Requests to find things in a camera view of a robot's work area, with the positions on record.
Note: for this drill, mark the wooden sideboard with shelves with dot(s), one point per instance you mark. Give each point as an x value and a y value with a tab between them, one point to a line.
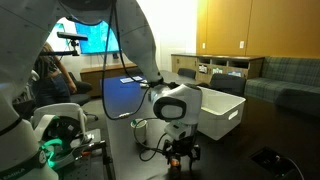
230	63

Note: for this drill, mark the white ceramic mug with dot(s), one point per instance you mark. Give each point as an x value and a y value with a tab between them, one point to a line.
140	131

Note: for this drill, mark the person in striped top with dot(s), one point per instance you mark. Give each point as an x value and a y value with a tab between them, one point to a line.
50	80

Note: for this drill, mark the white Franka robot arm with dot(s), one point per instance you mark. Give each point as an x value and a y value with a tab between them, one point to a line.
30	50

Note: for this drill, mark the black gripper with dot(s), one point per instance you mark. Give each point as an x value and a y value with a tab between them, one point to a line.
182	147

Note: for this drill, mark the grey plaid sofa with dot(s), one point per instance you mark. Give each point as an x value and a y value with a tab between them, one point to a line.
283	80

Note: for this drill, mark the black camera on stand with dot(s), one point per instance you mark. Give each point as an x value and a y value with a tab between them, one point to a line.
71	36

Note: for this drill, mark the white wall outlet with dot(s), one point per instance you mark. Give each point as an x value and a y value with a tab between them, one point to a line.
203	45
241	44

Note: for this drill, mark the green Expo marker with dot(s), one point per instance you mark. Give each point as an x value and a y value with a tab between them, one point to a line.
133	122

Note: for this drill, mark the white plastic basket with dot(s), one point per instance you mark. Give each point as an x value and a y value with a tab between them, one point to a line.
223	113

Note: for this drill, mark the table power outlet box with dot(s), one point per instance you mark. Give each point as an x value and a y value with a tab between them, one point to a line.
270	161

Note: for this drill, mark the black mounting platform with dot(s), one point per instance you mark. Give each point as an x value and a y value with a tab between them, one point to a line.
96	156

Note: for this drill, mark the blue wall display screen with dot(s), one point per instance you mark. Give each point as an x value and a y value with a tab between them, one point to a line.
93	40

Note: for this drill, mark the wooden low TV cabinet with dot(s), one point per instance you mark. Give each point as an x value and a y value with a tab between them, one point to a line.
93	75

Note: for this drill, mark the black office chair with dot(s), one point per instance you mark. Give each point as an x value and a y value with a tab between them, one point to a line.
186	73
80	91
228	83

